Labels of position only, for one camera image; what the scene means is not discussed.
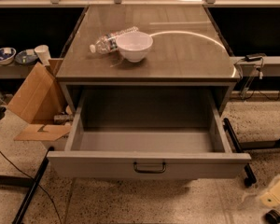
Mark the black top drawer handle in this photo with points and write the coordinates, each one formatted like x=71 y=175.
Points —
x=144 y=168

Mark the white paper cup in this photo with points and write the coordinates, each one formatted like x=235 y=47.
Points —
x=42 y=51

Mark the black frame leg left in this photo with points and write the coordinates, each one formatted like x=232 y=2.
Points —
x=35 y=181

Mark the black power adapter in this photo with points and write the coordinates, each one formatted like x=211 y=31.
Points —
x=254 y=57

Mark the grey shelf left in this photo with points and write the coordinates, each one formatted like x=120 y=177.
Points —
x=14 y=71

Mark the clear plastic water bottle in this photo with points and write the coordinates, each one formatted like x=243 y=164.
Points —
x=107 y=43

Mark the black frame leg right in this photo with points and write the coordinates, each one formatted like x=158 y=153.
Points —
x=250 y=177

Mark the blue patterned bowl right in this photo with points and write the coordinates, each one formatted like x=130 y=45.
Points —
x=26 y=57

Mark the blue patterned bowl left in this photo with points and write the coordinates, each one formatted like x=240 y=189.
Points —
x=7 y=55

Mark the brown cardboard box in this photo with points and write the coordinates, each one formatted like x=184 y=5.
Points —
x=36 y=102

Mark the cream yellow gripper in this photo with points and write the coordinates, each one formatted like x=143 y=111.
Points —
x=278 y=192

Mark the blue patterned bowl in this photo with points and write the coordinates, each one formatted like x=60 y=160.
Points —
x=26 y=57
x=7 y=55

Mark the black frame leg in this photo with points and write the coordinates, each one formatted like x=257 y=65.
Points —
x=250 y=177
x=35 y=181

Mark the grey top drawer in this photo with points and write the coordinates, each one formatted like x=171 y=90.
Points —
x=114 y=128

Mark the black caster wheel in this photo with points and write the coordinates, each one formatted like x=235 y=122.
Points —
x=272 y=217

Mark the grey drawer cabinet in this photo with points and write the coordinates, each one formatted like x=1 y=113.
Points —
x=186 y=50

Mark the grey shelf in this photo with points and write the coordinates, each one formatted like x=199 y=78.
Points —
x=14 y=71
x=269 y=66

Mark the white bowl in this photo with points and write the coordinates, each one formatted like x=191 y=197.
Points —
x=134 y=46

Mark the grey shelf right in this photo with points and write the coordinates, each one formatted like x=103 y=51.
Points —
x=269 y=66

